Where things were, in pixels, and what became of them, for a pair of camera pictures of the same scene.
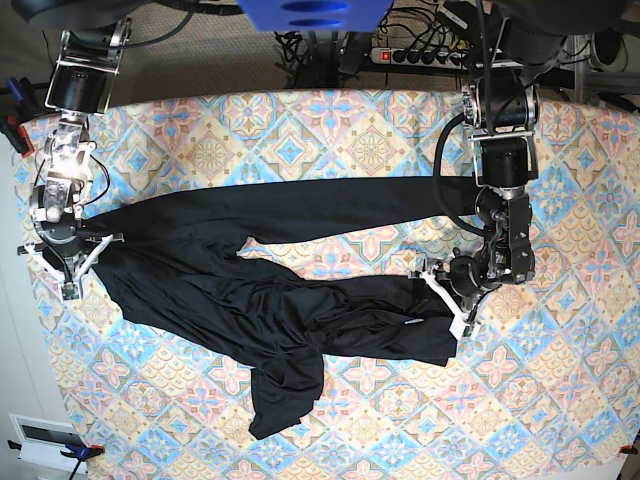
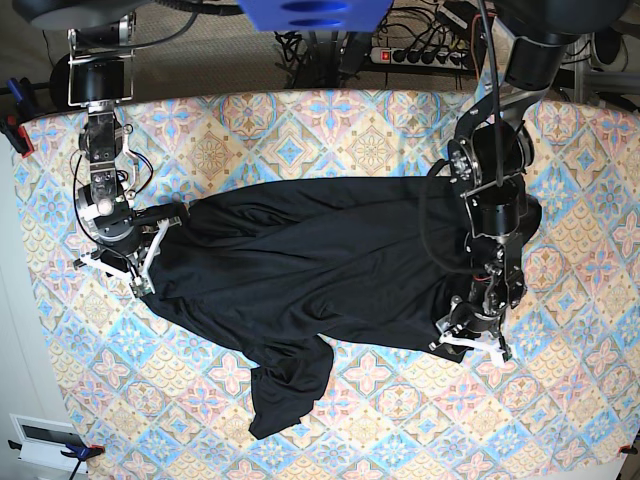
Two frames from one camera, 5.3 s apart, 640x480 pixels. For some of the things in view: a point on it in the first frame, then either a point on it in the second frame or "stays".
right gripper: [464, 276] -> [469, 321]
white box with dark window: [42, 442] stays
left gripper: [55, 252] -> [118, 241]
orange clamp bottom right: [627, 449] stays
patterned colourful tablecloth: [545, 386] stays
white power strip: [419, 57] stays
